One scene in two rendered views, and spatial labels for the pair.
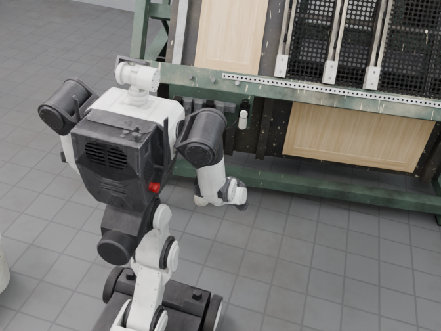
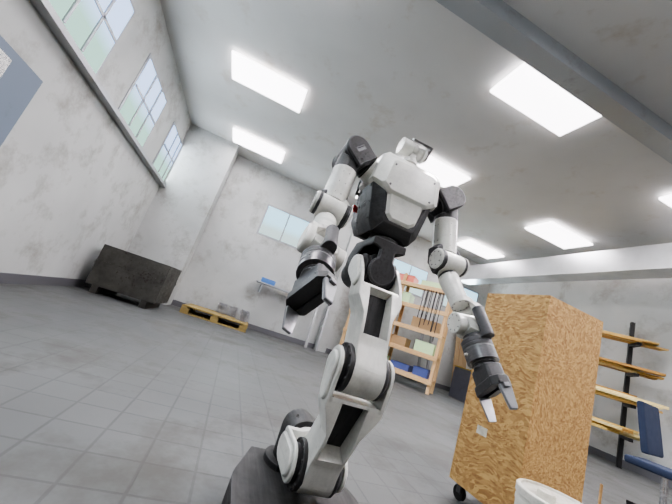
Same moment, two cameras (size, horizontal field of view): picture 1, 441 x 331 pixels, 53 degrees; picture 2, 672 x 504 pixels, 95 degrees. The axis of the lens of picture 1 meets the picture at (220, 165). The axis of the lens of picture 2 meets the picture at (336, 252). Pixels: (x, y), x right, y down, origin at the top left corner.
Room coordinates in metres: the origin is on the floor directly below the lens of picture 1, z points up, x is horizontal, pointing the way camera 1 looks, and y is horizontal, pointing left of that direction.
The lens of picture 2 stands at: (2.01, -0.37, 0.71)
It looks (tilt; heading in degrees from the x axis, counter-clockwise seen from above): 13 degrees up; 153
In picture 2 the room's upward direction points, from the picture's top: 19 degrees clockwise
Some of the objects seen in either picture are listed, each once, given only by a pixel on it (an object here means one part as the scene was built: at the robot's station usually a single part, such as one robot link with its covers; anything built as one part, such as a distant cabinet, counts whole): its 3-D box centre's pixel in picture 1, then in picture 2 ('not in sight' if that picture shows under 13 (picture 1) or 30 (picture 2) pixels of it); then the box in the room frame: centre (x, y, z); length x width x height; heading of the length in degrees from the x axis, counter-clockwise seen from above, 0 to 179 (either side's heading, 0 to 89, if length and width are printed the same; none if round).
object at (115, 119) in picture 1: (131, 148); (390, 203); (1.05, 0.27, 1.23); 0.34 x 0.30 x 0.36; 78
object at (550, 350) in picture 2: not in sight; (525, 406); (0.92, 1.73, 0.63); 0.50 x 0.42 x 1.25; 82
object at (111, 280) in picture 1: (115, 285); not in sight; (1.37, 0.48, 0.10); 0.20 x 0.05 x 0.20; 168
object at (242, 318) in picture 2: not in sight; (218, 312); (-5.27, 1.05, 0.20); 1.42 x 1.01 x 0.40; 78
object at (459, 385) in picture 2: not in sight; (482, 390); (-3.06, 7.41, 0.38); 1.44 x 0.74 x 0.77; 78
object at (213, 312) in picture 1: (212, 314); not in sight; (1.26, -0.04, 0.10); 0.20 x 0.05 x 0.20; 168
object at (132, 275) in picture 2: not in sight; (136, 279); (-4.48, -0.64, 0.39); 1.12 x 0.92 x 0.78; 78
